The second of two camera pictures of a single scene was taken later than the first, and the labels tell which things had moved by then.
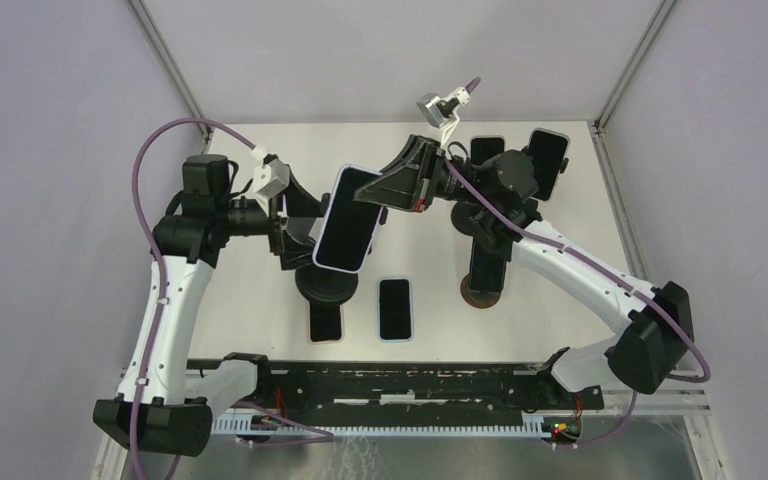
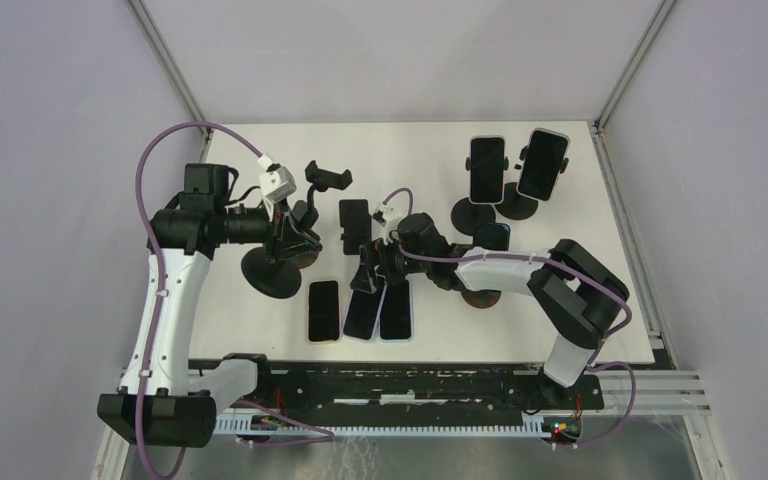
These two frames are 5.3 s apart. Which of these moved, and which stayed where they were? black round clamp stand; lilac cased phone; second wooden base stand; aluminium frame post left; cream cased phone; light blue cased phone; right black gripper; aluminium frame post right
Moved: black round clamp stand; right black gripper; lilac cased phone
Stayed: cream cased phone; aluminium frame post right; light blue cased phone; second wooden base stand; aluminium frame post left
